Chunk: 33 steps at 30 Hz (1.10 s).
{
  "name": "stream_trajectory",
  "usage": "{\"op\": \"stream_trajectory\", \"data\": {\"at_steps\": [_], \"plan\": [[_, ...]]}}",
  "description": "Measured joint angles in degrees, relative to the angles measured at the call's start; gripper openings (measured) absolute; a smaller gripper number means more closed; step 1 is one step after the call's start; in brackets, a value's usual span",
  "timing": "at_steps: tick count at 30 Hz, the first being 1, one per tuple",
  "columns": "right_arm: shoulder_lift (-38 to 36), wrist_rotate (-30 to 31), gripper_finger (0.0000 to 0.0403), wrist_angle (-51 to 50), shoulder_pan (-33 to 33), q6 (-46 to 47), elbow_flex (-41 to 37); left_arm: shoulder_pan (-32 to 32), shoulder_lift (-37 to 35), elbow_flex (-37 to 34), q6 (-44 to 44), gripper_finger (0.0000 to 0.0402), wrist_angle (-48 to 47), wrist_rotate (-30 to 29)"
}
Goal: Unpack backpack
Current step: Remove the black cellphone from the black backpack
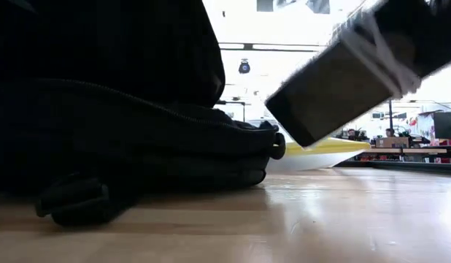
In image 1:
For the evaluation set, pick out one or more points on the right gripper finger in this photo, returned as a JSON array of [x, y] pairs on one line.
[[437, 33]]

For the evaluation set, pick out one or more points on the cardboard box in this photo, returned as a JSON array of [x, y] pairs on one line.
[[391, 142]]

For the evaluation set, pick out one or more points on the round black hanging fixture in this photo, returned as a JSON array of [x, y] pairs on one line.
[[244, 67]]

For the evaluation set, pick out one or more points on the black aluminium table frame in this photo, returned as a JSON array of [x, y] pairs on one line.
[[393, 166]]

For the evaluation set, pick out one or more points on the black monitor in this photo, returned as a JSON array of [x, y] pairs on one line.
[[446, 125]]

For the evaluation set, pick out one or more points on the wooden workbench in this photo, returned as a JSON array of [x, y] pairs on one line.
[[404, 150]]

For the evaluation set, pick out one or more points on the black backpack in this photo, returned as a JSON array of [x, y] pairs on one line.
[[101, 109]]

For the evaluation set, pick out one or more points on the person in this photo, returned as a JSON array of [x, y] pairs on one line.
[[351, 133], [389, 132]]

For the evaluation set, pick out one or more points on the white mesh pouch yellow trim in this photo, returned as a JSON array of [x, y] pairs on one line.
[[331, 146]]

